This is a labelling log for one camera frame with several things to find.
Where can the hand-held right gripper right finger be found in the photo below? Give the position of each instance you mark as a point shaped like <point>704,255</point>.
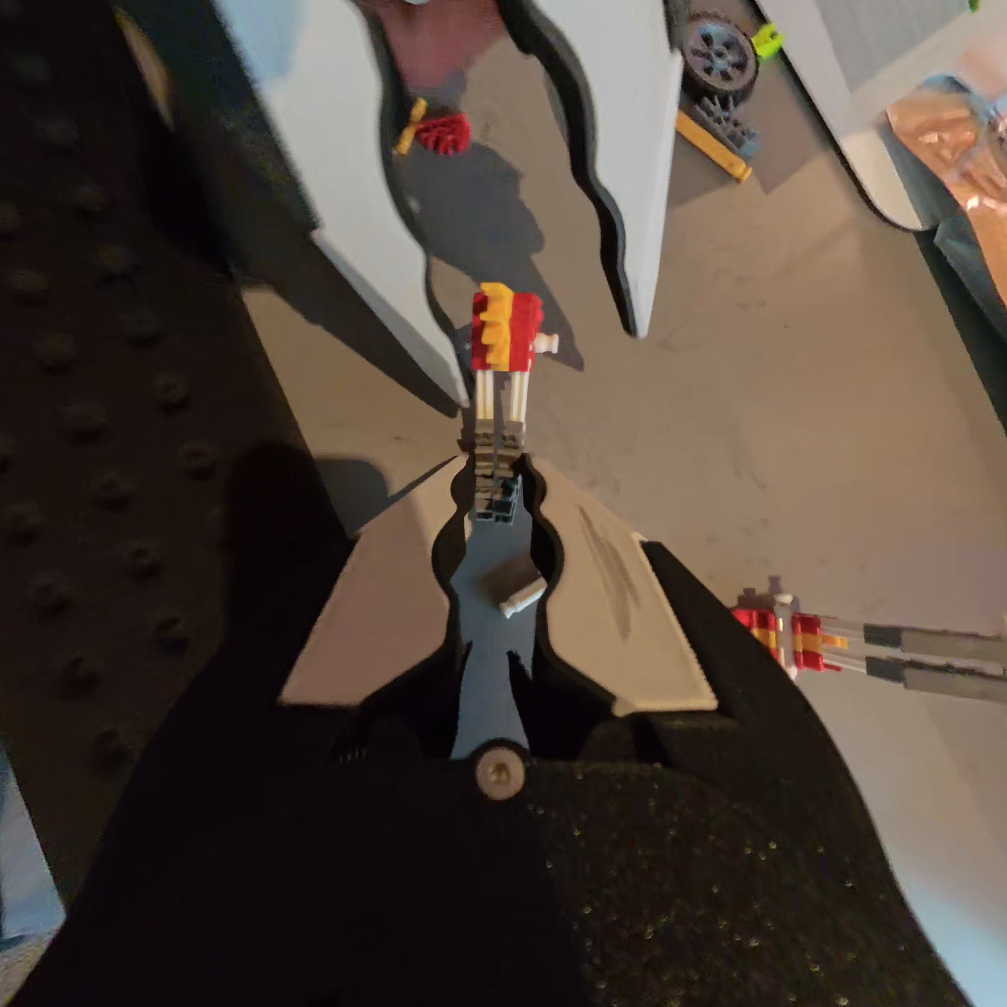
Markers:
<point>621,637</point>

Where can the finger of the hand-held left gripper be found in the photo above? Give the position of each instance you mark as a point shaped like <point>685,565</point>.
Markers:
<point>330,141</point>
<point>629,118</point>

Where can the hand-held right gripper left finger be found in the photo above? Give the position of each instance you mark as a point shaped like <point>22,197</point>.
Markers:
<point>377,629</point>

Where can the white toy rod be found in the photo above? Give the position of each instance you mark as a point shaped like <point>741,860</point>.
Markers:
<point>523,599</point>

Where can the grey red yellow toy assembly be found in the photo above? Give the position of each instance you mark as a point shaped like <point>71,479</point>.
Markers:
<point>905,645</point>
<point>507,330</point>

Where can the person's left hand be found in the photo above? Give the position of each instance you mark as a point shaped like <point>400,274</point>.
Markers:
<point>440,39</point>

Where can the short yellow toy rod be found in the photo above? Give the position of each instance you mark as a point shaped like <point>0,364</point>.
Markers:
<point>409,126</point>

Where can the grey toy connector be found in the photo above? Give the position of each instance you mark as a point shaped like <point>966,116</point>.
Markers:
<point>728,126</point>

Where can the toy wheel with grey hub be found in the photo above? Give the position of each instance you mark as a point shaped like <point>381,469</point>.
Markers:
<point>720,55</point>

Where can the red snowflake toy connector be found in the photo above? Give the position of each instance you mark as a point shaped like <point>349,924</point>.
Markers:
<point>444,130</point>

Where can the green toy connector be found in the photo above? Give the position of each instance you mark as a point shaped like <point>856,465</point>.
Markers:
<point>767,39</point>

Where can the instruction sheet on white stand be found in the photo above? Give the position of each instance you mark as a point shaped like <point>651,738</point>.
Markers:
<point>850,94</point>

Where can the toy parts bag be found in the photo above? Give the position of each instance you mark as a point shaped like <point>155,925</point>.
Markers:
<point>960,157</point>

